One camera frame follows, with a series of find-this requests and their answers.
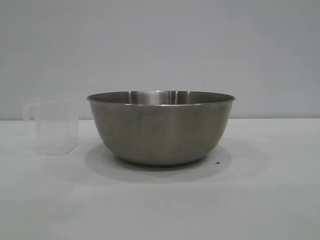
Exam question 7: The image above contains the stainless steel mixing bowl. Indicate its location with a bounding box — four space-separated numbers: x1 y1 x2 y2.
86 89 237 166

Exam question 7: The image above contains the clear plastic measuring cup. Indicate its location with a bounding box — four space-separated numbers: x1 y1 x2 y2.
21 100 80 156

